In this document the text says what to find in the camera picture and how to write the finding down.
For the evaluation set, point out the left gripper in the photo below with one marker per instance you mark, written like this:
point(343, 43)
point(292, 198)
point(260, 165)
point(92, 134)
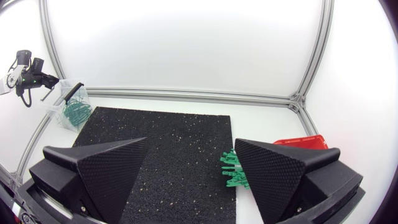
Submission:
point(34, 80)

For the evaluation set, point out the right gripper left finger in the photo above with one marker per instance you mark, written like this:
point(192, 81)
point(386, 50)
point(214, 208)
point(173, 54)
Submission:
point(102, 174)

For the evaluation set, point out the clear plastic bin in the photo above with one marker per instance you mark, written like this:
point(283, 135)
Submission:
point(67, 86)

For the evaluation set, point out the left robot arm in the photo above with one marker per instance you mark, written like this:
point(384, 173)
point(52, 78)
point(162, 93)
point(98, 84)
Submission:
point(12, 79)

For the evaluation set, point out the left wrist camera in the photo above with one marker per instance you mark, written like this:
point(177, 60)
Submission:
point(37, 65)

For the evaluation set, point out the red plastic box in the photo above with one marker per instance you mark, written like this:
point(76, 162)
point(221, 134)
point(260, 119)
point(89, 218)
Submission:
point(306, 143)

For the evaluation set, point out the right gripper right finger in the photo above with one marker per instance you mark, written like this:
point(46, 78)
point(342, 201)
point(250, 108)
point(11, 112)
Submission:
point(273, 177)

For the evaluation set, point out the black speckled mat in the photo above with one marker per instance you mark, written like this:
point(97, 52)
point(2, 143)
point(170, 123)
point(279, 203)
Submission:
point(183, 149)

